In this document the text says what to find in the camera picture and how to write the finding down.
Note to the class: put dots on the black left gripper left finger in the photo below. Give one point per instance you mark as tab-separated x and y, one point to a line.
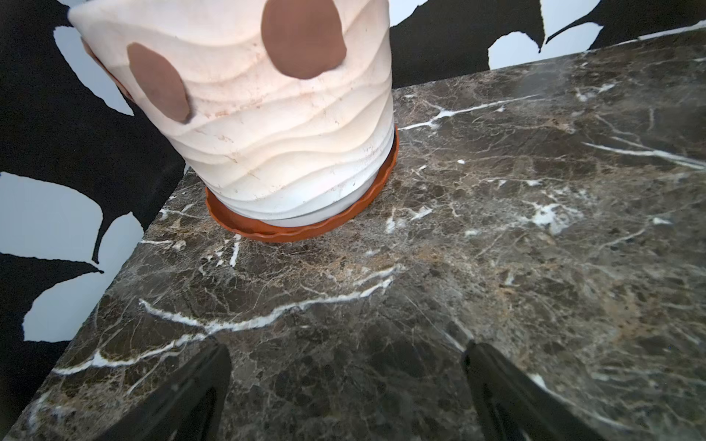
188	406

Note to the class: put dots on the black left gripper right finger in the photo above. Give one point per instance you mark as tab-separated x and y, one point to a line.
511	406

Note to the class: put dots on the white wavy ceramic pot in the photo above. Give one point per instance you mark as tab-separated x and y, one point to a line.
284	109

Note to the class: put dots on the orange plastic saucer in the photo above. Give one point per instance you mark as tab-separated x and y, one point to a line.
262	232

